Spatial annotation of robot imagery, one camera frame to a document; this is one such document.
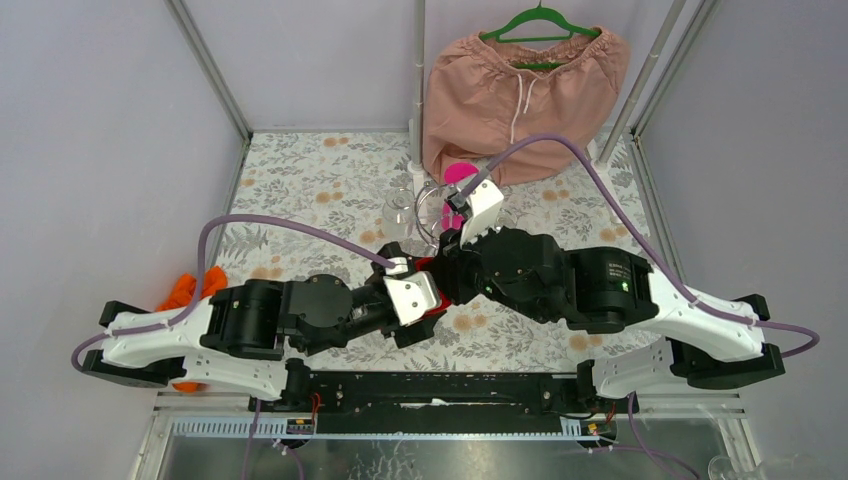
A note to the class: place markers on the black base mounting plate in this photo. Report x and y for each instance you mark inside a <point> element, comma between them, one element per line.
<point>422,403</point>

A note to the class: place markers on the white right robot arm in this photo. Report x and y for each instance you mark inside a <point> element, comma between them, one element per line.
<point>705,343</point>

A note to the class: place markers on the pink drawstring shorts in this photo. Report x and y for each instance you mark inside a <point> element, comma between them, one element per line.
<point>483,96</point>

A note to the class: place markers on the red plastic wine glass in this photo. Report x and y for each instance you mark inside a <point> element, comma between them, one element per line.
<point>431,266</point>

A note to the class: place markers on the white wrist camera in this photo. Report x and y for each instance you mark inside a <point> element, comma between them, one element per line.
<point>480,210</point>
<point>408,290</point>

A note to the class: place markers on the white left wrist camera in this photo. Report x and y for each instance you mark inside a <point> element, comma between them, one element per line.
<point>408,290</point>

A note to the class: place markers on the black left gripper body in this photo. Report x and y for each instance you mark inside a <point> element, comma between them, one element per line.
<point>411,332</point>

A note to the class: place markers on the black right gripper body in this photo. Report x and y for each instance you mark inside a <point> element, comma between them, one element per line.
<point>463,278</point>

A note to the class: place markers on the chrome wire glass rack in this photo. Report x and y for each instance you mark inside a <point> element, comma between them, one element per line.
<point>433,217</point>

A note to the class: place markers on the clear ribbed wine glass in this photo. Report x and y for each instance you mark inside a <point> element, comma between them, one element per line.
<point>398,214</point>

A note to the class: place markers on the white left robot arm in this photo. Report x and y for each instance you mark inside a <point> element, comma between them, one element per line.
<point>235,338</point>

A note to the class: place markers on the orange cloth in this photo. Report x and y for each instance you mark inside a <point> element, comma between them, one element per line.
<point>214,279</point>

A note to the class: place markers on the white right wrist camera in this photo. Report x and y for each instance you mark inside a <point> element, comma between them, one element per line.
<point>480,210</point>

